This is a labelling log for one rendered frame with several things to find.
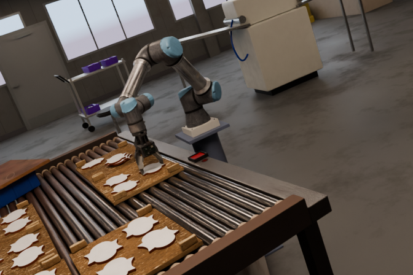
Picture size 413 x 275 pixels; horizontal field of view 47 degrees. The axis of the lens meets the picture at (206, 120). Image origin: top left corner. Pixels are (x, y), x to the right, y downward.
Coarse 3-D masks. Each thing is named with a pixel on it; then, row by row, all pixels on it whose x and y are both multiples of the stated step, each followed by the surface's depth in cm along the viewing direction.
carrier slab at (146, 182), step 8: (144, 160) 246; (152, 160) 241; (128, 168) 242; (136, 168) 238; (112, 176) 239; (136, 176) 226; (144, 176) 222; (152, 176) 218; (160, 176) 215; (168, 176) 214; (96, 184) 235; (144, 184) 212; (152, 184) 211; (104, 192) 220; (128, 192) 209; (136, 192) 208; (112, 200) 207; (120, 200) 205
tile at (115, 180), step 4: (116, 176) 233; (120, 176) 231; (124, 176) 229; (128, 176) 229; (108, 180) 231; (112, 180) 229; (116, 180) 227; (120, 180) 225; (124, 180) 224; (104, 184) 228; (108, 184) 226; (112, 184) 224; (116, 184) 223
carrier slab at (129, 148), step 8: (128, 144) 287; (112, 152) 282; (120, 152) 276; (128, 152) 271; (104, 160) 272; (128, 160) 256; (80, 168) 273; (96, 168) 262; (104, 168) 257; (112, 168) 252; (120, 168) 247; (88, 176) 253
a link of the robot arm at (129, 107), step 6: (126, 102) 213; (132, 102) 214; (138, 102) 219; (126, 108) 213; (132, 108) 214; (138, 108) 216; (126, 114) 215; (132, 114) 214; (138, 114) 216; (126, 120) 217; (132, 120) 215; (138, 120) 216
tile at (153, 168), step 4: (152, 164) 232; (156, 164) 230; (160, 164) 228; (164, 164) 226; (144, 168) 230; (148, 168) 228; (152, 168) 226; (156, 168) 224; (160, 168) 223; (140, 172) 228; (144, 172) 224; (148, 172) 223; (152, 172) 221; (156, 172) 222
